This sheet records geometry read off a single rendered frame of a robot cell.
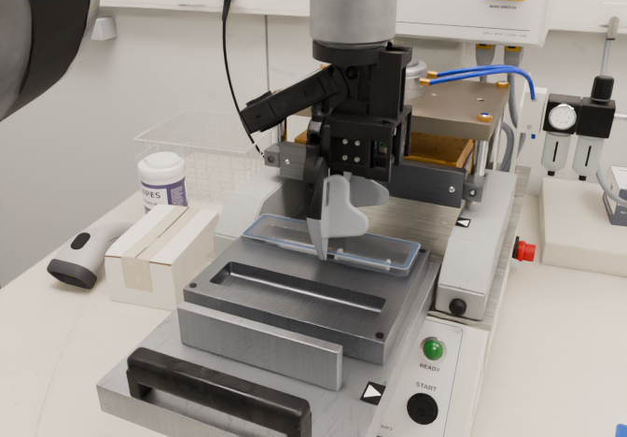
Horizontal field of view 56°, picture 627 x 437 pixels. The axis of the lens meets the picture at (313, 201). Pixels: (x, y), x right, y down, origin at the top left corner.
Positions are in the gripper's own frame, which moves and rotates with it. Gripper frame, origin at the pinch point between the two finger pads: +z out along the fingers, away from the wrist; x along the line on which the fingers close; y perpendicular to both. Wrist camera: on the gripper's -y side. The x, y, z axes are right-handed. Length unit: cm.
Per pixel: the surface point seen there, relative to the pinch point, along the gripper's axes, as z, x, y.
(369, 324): 1.7, -10.6, 8.2
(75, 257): 20, 10, -48
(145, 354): 0.2, -22.7, -6.0
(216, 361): 4.1, -17.5, -3.2
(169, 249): 17.2, 13.9, -32.3
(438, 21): -16.7, 34.4, 2.7
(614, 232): 22, 56, 33
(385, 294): 1.7, -5.8, 8.2
